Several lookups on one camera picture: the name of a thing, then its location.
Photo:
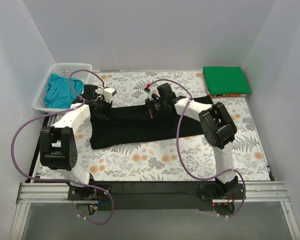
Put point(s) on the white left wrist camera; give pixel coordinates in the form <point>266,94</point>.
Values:
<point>109,93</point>

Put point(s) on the black t shirt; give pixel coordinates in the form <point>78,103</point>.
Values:
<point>131,124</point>

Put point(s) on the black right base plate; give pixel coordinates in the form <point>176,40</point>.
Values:
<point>211,191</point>

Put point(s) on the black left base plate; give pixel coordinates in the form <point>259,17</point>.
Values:
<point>89,193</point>

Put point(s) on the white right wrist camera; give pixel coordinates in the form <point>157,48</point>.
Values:
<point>152,92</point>

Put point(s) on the floral table mat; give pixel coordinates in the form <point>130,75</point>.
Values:
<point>159,160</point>

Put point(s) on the teal t shirt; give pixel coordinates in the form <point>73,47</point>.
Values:
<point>58,93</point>

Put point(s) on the folded green t shirt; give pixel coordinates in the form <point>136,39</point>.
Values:
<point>225,80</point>

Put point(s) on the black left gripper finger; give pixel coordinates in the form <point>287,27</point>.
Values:
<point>107,108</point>
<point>101,116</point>

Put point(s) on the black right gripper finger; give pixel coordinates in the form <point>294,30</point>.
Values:
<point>150,106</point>
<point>157,115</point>

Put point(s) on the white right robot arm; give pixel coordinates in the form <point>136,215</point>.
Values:
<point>218,128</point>

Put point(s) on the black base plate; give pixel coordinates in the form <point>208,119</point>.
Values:
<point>89,193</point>
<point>211,191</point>

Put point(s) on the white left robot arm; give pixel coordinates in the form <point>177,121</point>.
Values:
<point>58,150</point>

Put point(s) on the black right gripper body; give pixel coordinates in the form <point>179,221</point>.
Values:
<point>151,109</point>

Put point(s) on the white plastic basket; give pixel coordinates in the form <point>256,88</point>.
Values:
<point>63,69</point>

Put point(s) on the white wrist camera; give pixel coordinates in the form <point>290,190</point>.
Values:
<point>109,93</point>
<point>152,92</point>

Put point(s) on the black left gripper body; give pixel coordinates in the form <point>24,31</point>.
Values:
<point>101,110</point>

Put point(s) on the aluminium frame rail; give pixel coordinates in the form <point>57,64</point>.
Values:
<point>53,192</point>

